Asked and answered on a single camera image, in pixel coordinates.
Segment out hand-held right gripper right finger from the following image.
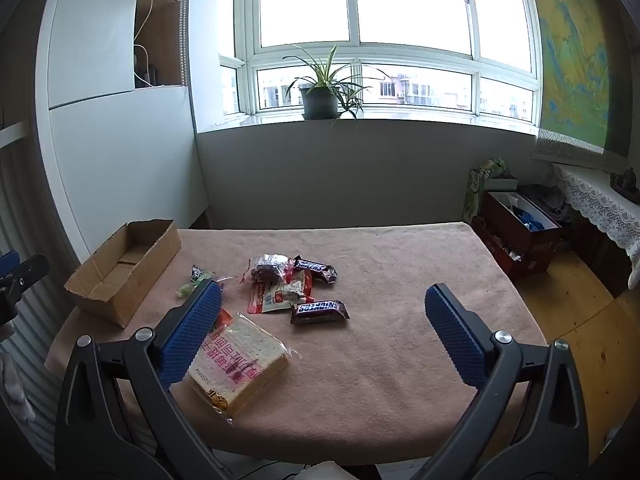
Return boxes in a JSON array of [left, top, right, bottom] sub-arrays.
[[400, 282, 591, 480]]

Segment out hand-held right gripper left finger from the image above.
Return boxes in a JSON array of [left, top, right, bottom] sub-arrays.
[[55, 277, 236, 480]]

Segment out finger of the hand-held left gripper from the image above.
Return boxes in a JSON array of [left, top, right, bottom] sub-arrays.
[[0, 250, 50, 328]]

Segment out sliced bread packet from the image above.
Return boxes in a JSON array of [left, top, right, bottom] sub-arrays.
[[187, 308, 301, 423]]

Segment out red white snack packet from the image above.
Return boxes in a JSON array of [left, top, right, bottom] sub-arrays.
[[247, 280, 301, 315]]

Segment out cardboard box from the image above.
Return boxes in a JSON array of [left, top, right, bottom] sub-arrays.
[[64, 218, 182, 329]]

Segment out clear red-edged dried fruit packet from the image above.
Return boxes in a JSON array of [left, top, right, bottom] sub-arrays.
[[248, 253, 293, 286], [280, 269, 315, 302]]

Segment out brown chocolate bar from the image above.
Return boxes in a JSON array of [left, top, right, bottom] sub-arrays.
[[290, 299, 351, 326], [291, 255, 338, 285]]

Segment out white radiator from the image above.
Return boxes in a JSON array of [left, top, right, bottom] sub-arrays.
[[0, 125, 76, 461]]

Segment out pink table cloth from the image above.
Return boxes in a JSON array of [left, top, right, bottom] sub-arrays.
[[45, 221, 548, 468]]

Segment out green box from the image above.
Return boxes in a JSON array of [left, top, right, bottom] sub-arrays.
[[462, 156, 519, 223]]

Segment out white cabinet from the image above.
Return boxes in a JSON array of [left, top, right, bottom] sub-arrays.
[[32, 0, 211, 261]]

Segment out white lace cloth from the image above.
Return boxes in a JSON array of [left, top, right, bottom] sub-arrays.
[[550, 162, 640, 291]]

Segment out dark ornament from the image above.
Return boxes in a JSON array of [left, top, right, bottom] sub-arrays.
[[610, 167, 639, 196]]

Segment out potted spider plant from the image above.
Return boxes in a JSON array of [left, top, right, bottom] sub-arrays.
[[282, 44, 373, 122]]

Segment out white framed window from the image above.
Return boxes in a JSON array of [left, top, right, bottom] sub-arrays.
[[218, 0, 543, 133]]

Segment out white cable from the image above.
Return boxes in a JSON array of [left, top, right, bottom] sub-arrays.
[[131, 0, 152, 87]]

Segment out wall map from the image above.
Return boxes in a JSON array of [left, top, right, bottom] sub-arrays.
[[530, 0, 632, 157]]

